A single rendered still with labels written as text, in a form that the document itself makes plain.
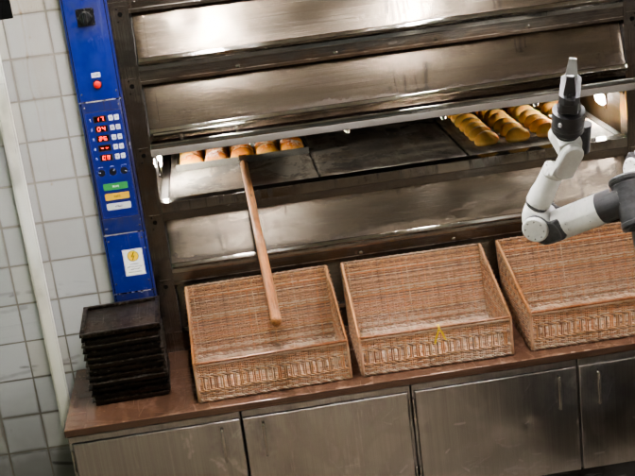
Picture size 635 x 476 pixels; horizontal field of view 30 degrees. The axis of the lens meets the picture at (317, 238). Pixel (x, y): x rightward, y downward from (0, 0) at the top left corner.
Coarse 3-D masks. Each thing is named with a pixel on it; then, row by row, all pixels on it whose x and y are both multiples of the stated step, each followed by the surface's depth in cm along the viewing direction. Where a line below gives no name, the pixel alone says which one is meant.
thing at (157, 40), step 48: (240, 0) 427; (288, 0) 428; (336, 0) 429; (384, 0) 430; (432, 0) 431; (480, 0) 432; (528, 0) 433; (576, 0) 432; (144, 48) 424; (192, 48) 425; (240, 48) 424
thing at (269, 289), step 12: (252, 192) 434; (252, 204) 418; (252, 216) 404; (252, 228) 395; (264, 240) 381; (264, 252) 367; (264, 264) 356; (264, 276) 348; (276, 300) 329; (276, 312) 320; (276, 324) 316
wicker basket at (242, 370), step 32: (192, 288) 450; (224, 288) 451; (256, 288) 453; (288, 288) 453; (320, 288) 454; (192, 320) 451; (224, 320) 452; (256, 320) 453; (288, 320) 454; (192, 352) 415; (224, 352) 452; (256, 352) 449; (288, 352) 413; (320, 352) 415; (224, 384) 414; (256, 384) 415; (288, 384) 417
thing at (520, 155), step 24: (552, 144) 457; (600, 144) 454; (624, 144) 456; (384, 168) 453; (408, 168) 449; (432, 168) 450; (456, 168) 451; (216, 192) 449; (240, 192) 445; (264, 192) 446; (288, 192) 447
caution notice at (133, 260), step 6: (126, 252) 444; (132, 252) 444; (138, 252) 444; (126, 258) 445; (132, 258) 445; (138, 258) 445; (126, 264) 445; (132, 264) 446; (138, 264) 446; (144, 264) 446; (126, 270) 446; (132, 270) 446; (138, 270) 447; (144, 270) 447
